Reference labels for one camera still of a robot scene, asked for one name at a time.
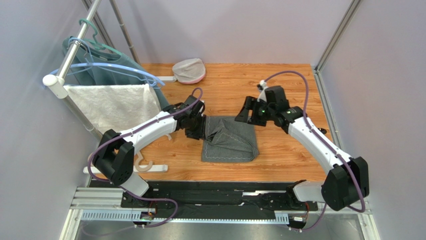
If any beige wooden hanger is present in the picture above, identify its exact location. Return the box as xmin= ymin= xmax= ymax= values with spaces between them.
xmin=133 ymin=151 xmax=154 ymax=173

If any grey cloth napkin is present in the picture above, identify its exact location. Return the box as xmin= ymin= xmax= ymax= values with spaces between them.
xmin=201 ymin=116 xmax=260 ymax=163

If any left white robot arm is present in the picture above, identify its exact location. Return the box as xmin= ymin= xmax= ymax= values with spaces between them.
xmin=88 ymin=95 xmax=206 ymax=197

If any white towel on hanger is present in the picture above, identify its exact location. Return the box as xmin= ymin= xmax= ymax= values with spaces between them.
xmin=64 ymin=84 xmax=161 ymax=133

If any metal clothes rack pole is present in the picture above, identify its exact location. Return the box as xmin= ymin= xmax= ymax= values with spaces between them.
xmin=42 ymin=0 xmax=134 ymax=141

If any teal shirt on hanger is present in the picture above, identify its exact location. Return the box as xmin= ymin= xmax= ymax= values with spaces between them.
xmin=61 ymin=35 xmax=171 ymax=111

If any aluminium frame rail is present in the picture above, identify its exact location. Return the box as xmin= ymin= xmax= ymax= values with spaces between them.
xmin=59 ymin=186 xmax=380 ymax=240

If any white clothes rack base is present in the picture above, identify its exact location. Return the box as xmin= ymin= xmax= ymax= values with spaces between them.
xmin=83 ymin=164 xmax=168 ymax=175

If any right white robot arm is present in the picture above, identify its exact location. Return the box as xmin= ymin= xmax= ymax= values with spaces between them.
xmin=235 ymin=85 xmax=370 ymax=211

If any black mounting rail plate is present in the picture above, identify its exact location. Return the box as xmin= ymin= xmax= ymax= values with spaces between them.
xmin=119 ymin=181 xmax=321 ymax=220

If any green hanger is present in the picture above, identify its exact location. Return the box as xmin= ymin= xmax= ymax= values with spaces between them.
xmin=78 ymin=18 xmax=123 ymax=56

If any light blue hanger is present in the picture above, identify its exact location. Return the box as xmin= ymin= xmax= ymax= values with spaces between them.
xmin=42 ymin=37 xmax=166 ymax=88

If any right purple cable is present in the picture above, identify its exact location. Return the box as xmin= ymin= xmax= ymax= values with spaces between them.
xmin=262 ymin=70 xmax=366 ymax=232

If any white mesh cap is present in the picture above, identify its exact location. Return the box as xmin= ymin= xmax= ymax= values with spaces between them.
xmin=172 ymin=58 xmax=207 ymax=85

